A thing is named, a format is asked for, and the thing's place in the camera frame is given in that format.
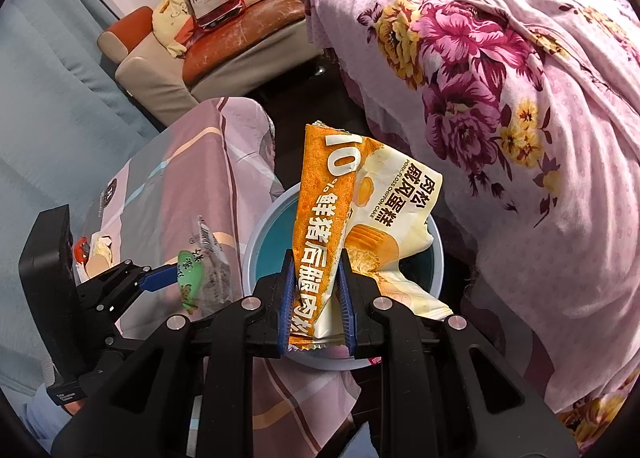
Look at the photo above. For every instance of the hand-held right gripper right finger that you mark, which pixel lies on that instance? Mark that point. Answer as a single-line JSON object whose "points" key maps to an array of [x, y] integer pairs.
{"points": [[347, 308]]}

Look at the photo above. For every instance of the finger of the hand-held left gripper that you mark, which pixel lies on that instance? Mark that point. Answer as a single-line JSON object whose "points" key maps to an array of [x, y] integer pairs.
{"points": [[127, 319], [160, 277]]}

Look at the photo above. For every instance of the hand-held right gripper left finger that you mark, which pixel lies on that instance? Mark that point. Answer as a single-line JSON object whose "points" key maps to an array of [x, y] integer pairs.
{"points": [[285, 298]]}

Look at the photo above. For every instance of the clear wrapper green print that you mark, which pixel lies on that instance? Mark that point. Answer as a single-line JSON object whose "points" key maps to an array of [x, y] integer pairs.
{"points": [[192, 278]]}

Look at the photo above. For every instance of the teal bin white rim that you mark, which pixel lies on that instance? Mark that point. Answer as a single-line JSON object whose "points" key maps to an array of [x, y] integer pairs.
{"points": [[270, 248]]}

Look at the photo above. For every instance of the yellow cake wrapper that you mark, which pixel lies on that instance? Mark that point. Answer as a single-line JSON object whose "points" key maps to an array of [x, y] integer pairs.
{"points": [[320, 218]]}

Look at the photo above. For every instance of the blue curtain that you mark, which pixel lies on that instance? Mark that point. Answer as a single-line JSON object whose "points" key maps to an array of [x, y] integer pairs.
{"points": [[50, 113]]}

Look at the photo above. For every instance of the beige armchair brown leather seat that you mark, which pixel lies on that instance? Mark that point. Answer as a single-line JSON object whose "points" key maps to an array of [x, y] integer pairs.
{"points": [[150, 83]]}

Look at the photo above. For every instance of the pale yellow cushion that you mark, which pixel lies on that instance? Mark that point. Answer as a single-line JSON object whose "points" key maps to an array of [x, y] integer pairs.
{"points": [[170, 23]]}

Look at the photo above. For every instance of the pink floral blanket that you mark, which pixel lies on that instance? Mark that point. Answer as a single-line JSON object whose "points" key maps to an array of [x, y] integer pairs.
{"points": [[500, 88]]}

